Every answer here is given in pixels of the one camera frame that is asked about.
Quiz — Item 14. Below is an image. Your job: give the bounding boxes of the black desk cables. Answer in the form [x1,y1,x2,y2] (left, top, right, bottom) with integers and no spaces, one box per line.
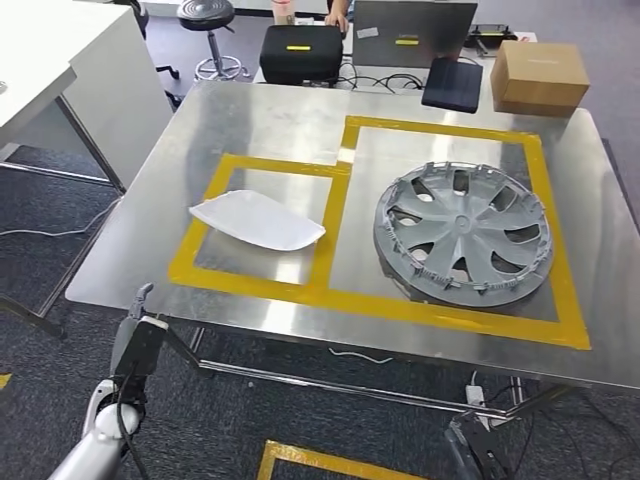
[336,58,426,94]

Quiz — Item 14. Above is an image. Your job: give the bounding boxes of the black round stool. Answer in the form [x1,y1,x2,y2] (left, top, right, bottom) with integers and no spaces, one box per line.
[176,0,251,84]

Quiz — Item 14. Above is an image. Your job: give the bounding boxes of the steel workbench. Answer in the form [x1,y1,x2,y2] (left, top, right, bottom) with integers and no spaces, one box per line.
[65,79,640,429]

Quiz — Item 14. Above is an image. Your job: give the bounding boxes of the person's hand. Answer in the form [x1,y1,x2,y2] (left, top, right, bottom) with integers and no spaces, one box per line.
[323,11,351,36]

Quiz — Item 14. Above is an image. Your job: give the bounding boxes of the black flat pad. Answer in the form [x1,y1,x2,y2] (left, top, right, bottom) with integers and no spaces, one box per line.
[420,56,485,115]

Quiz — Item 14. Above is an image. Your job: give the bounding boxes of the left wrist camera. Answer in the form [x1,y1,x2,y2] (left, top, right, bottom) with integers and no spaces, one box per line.
[115,315,170,407]

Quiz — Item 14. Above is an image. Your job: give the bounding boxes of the white table with metal legs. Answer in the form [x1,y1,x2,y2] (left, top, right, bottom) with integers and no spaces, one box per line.
[0,0,174,340]

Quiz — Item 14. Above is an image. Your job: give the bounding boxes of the grey wheel hubcap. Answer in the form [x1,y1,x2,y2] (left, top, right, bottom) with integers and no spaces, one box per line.
[372,160,555,309]

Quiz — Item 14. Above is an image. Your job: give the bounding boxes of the grey laptop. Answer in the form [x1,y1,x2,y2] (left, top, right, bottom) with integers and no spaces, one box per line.
[351,0,479,70]

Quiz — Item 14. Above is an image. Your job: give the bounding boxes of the white plastic car part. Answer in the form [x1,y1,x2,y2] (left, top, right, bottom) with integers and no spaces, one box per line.
[188,189,327,253]

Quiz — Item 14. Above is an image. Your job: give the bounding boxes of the white power strip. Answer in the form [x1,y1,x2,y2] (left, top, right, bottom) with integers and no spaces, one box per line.
[465,382,490,425]

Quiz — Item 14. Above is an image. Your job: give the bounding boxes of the black office chair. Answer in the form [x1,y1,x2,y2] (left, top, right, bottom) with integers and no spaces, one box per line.
[113,0,183,111]

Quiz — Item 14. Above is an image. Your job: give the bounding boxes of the black case with yellow label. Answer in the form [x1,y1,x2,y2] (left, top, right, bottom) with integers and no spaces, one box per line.
[259,24,345,87]

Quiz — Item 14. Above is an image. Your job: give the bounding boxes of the brown cardboard box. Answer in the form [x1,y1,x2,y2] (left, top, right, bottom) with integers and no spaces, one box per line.
[490,39,591,119]

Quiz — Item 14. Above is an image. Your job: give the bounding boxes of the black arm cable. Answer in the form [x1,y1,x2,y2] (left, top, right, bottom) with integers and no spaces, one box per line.
[115,377,151,480]

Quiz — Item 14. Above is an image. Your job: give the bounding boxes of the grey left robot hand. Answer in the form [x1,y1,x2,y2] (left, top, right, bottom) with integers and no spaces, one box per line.
[109,282,156,379]

